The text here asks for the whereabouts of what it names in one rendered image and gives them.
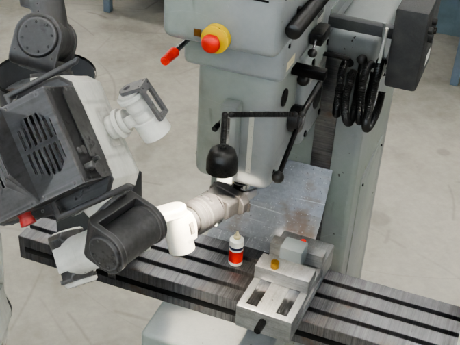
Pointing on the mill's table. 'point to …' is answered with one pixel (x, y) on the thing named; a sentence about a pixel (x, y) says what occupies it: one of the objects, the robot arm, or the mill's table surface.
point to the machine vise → (283, 293)
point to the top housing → (235, 22)
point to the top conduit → (304, 18)
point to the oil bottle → (236, 250)
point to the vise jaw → (285, 273)
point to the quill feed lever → (296, 124)
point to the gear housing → (228, 60)
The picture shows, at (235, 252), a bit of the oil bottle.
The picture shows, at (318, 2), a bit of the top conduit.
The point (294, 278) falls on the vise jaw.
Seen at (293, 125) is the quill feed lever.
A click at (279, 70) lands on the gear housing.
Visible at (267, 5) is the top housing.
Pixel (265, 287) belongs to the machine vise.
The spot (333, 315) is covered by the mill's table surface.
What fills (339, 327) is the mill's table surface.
